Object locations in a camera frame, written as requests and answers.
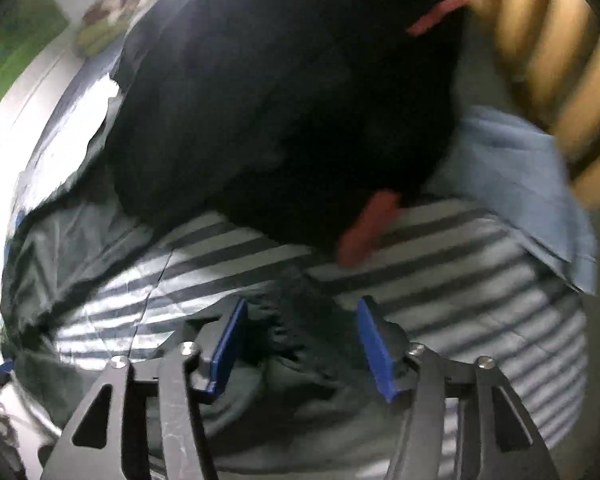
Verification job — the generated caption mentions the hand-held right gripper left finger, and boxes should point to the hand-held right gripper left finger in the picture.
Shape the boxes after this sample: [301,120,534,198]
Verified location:
[40,297,248,480]

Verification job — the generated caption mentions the green wall map poster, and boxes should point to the green wall map poster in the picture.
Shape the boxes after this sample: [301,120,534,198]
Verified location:
[0,0,71,121]

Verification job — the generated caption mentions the dark grey garment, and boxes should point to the dark grey garment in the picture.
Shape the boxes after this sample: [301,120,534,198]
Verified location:
[0,125,411,461]

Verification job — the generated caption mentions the light blue cloth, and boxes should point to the light blue cloth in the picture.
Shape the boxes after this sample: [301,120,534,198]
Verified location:
[450,105,598,296]

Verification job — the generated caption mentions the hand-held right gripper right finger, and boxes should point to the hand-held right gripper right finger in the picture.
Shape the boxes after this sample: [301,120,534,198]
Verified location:
[356,296,561,480]

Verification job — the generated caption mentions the wooden slat bed rail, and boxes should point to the wooden slat bed rail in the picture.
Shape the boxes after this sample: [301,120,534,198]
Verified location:
[440,0,600,211]

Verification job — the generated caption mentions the striped bed blanket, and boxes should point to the striped bed blanket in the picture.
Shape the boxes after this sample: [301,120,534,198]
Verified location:
[10,60,596,480]

